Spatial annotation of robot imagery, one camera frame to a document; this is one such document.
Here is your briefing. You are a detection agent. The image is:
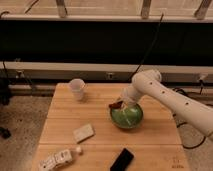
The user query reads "black rectangular remote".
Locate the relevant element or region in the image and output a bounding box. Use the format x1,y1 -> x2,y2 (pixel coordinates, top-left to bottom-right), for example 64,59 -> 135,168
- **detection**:
110,148 -> 134,171

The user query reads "clear plastic cup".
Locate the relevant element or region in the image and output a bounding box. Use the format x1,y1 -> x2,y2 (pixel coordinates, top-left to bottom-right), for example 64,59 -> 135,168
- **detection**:
69,78 -> 85,101

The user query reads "green ceramic bowl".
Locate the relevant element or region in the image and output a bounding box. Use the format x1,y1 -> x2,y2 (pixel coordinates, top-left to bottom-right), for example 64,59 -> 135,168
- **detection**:
110,104 -> 143,129

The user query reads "dark object on floor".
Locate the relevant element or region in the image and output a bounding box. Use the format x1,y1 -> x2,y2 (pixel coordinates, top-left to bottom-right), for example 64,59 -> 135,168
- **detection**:
0,127 -> 11,139

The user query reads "black cable on floor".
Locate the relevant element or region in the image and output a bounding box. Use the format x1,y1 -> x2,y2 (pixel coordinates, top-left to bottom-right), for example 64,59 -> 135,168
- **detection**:
171,87 -> 208,150

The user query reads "black hanging cable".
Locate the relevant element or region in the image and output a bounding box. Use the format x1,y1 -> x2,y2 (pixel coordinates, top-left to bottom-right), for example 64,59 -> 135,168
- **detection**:
127,13 -> 164,82

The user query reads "plastic bottle with label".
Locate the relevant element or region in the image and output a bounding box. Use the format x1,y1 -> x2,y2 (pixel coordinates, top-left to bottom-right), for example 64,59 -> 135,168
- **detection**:
38,146 -> 83,171

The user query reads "red chili pepper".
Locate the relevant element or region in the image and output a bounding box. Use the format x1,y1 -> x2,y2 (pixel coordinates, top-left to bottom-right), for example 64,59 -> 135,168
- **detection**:
109,101 -> 123,109

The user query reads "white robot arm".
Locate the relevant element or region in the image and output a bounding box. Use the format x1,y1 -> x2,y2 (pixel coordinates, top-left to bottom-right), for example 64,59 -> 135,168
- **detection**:
120,70 -> 213,141

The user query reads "white sponge block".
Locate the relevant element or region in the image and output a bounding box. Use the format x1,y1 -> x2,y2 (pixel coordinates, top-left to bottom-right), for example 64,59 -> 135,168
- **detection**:
73,124 -> 95,143

